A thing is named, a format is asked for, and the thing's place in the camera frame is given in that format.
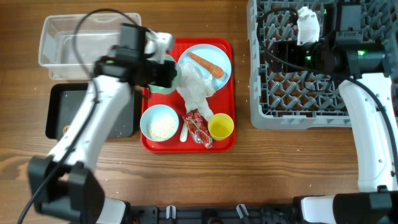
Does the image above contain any light blue rice bowl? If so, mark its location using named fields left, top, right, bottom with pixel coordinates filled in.
left=140, top=105, right=179, bottom=142

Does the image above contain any red candy wrapper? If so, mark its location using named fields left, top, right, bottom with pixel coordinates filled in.
left=183, top=109, right=213, bottom=149

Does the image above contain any white napkin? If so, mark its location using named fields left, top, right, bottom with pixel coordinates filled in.
left=177, top=62, right=216, bottom=121

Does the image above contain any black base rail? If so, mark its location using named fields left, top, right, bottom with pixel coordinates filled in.
left=126, top=203, right=299, bottom=224

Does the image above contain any orange carrot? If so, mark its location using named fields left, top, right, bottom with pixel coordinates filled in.
left=188, top=52, right=224, bottom=78

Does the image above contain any white plastic spoon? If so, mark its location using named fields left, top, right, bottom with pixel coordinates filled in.
left=180, top=123, right=188, bottom=142

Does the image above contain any red serving tray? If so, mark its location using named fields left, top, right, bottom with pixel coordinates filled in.
left=140, top=37, right=236, bottom=154

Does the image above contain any brown food scrap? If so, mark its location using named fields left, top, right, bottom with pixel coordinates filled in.
left=63, top=125, right=70, bottom=134

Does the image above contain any yellow plastic cup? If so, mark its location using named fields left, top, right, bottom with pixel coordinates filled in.
left=208, top=113, right=234, bottom=141

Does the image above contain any grey dishwasher rack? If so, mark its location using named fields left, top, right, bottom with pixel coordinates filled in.
left=246, top=0, right=398, bottom=130

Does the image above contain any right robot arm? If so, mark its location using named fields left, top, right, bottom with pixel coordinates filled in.
left=267, top=2, right=397, bottom=223

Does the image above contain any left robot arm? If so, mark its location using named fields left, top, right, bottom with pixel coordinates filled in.
left=27, top=24, right=177, bottom=223

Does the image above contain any black waste tray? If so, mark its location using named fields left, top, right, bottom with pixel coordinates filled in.
left=45, top=83, right=136, bottom=140

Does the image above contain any mint green bowl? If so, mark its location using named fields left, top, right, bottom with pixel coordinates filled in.
left=149, top=55, right=182, bottom=95

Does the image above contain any clear plastic bin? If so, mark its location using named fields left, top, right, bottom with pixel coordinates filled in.
left=39, top=12, right=141, bottom=80

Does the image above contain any light blue plate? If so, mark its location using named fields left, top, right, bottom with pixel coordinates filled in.
left=178, top=44, right=232, bottom=91

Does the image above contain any white rice pile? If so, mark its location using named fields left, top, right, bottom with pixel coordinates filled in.
left=148, top=114, right=177, bottom=141

